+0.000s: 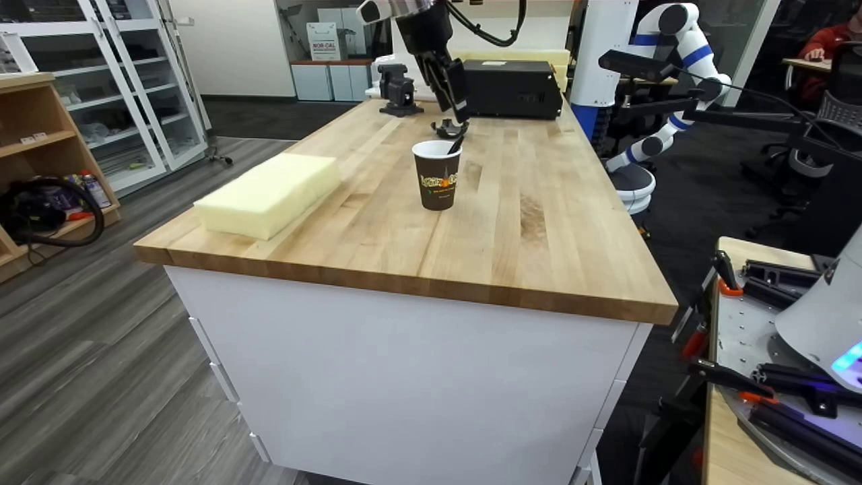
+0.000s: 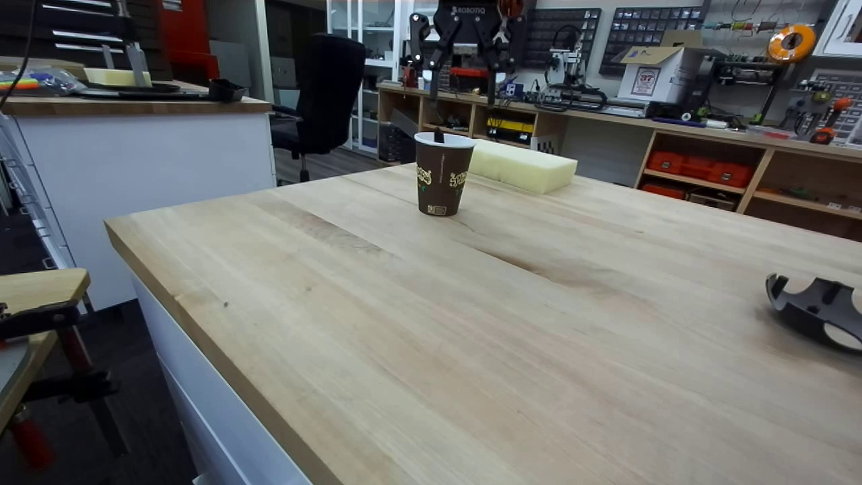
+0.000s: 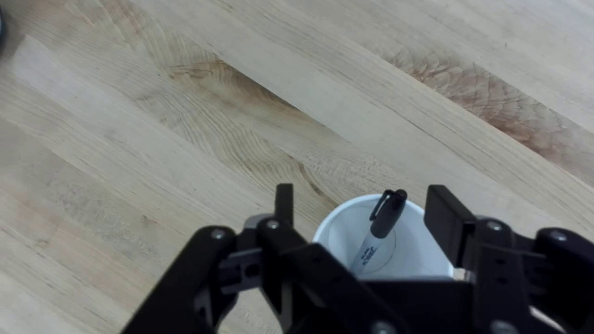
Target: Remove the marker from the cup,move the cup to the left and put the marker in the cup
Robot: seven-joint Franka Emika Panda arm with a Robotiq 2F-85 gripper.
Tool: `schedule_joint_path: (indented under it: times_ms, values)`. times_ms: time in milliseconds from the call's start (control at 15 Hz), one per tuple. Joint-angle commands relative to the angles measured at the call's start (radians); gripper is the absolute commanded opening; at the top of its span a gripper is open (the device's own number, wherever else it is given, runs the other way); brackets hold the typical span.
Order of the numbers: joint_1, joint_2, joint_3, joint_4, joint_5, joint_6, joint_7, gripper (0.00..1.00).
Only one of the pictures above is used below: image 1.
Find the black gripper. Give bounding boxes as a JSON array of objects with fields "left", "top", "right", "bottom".
[{"left": 396, "top": 2, "right": 473, "bottom": 128}]

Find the brown paper cup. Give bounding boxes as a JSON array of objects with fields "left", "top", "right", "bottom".
[{"left": 410, "top": 138, "right": 464, "bottom": 214}]

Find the black bench vise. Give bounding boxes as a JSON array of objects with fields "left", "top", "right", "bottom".
[{"left": 374, "top": 60, "right": 426, "bottom": 118}]

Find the black control box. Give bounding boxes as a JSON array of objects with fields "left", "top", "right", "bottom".
[{"left": 457, "top": 58, "right": 566, "bottom": 122}]

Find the pale blue low cabinet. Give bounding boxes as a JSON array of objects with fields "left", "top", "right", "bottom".
[{"left": 271, "top": 0, "right": 396, "bottom": 105}]

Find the white blue robot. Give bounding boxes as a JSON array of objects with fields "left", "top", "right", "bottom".
[{"left": 569, "top": 0, "right": 736, "bottom": 219}]

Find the pale yellow foam block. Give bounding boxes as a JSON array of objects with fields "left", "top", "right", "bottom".
[{"left": 190, "top": 152, "right": 345, "bottom": 244}]

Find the white table base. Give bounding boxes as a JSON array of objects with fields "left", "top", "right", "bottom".
[{"left": 162, "top": 261, "right": 654, "bottom": 485}]

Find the white glass-door cabinet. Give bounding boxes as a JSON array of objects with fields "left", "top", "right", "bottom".
[{"left": 0, "top": 0, "right": 209, "bottom": 198}]

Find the black orange bar clamp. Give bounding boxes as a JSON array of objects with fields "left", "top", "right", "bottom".
[
  {"left": 690, "top": 357, "right": 862, "bottom": 427},
  {"left": 713, "top": 250, "right": 825, "bottom": 311}
]

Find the black mesh chair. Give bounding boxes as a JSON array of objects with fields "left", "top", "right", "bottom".
[{"left": 763, "top": 63, "right": 862, "bottom": 187}]

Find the person in red shirt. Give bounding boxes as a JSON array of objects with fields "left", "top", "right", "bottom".
[{"left": 798, "top": 17, "right": 862, "bottom": 71}]

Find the wooden workbench shelving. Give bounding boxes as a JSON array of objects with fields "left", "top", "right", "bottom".
[{"left": 0, "top": 71, "right": 120, "bottom": 277}]

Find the black bag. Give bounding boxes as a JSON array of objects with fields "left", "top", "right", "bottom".
[{"left": 0, "top": 172, "right": 103, "bottom": 249}]

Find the grey white device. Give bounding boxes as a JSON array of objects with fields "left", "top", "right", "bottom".
[{"left": 772, "top": 225, "right": 862, "bottom": 400}]

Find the black ring-shaped bracket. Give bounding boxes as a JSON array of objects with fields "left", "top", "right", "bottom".
[{"left": 427, "top": 117, "right": 464, "bottom": 144}]

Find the thick black cable hose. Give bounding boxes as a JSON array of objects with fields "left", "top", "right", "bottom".
[{"left": 441, "top": 0, "right": 531, "bottom": 48}]

